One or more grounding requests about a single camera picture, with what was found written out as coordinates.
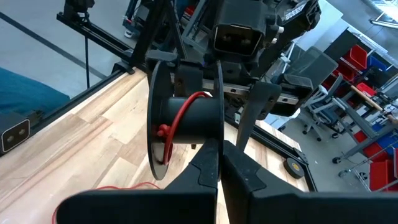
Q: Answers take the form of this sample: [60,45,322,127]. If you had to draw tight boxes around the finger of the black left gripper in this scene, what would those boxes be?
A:
[174,64,205,98]
[236,81,282,152]

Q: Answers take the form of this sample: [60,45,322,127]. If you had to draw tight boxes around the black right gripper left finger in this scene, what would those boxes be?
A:
[55,138,220,224]

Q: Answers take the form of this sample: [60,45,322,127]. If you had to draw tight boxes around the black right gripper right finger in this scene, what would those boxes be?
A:
[220,139,398,224]

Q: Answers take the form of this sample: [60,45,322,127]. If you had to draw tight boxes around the black tape roll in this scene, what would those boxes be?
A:
[283,157,306,180]

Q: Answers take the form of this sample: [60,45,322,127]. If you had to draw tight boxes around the metal wire shelf rack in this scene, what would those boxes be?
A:
[338,149,398,192]

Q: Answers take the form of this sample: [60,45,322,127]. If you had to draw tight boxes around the black cord spool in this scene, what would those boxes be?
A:
[146,60,225,181]

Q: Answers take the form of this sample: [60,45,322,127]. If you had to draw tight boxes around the black table-level camera box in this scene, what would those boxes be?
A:
[0,111,32,156]

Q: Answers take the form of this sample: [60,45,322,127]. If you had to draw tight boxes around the blue plastic bin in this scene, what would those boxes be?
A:
[368,55,390,72]

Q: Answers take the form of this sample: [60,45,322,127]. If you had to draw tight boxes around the person's leg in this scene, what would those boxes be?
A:
[0,67,71,116]

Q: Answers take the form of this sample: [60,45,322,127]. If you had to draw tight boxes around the red cord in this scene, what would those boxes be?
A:
[51,91,212,224]

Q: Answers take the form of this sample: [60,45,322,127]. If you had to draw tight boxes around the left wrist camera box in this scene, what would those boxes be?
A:
[213,0,269,57]

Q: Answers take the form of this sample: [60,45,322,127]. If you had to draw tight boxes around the black mount bracket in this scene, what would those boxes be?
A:
[63,0,96,20]

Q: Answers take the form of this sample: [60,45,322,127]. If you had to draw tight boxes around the grey white office chair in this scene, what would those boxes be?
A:
[303,74,346,142]

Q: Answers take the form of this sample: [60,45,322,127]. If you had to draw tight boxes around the grey desk with wooden top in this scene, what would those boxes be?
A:
[332,83,398,164]

